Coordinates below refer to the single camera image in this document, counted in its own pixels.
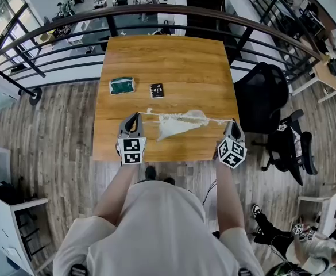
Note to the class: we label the white cabinet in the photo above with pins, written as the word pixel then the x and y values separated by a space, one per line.
pixel 1 229

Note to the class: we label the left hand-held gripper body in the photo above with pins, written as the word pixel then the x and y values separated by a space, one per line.
pixel 131 151

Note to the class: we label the white desk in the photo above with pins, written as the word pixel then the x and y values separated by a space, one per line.
pixel 332 208

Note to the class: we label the person's right forearm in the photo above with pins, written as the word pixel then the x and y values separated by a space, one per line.
pixel 228 194

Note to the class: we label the black pole stand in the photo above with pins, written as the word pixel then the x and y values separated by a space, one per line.
pixel 35 95

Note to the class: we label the large window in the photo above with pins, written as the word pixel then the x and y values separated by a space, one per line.
pixel 4 13

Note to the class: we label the person's left forearm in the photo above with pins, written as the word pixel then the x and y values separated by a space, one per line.
pixel 116 191

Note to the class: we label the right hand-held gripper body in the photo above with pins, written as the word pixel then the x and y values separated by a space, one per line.
pixel 232 154

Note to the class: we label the black mesh office chair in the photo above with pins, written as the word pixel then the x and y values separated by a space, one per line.
pixel 259 96

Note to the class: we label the light wooden side desk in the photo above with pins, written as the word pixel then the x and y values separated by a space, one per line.
pixel 327 78

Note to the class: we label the person's white shirt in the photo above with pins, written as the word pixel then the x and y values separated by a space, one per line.
pixel 162 234

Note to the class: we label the person's black shoe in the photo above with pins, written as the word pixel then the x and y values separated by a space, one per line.
pixel 169 180
pixel 150 172

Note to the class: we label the green tissue packet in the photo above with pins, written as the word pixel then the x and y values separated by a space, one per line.
pixel 122 86

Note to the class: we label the dark metal railing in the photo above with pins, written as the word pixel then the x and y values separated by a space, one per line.
pixel 167 9

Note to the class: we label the black spiral notebook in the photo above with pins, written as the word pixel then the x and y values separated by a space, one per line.
pixel 157 91

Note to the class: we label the black office chair with clothes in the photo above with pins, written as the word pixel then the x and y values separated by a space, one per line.
pixel 288 145

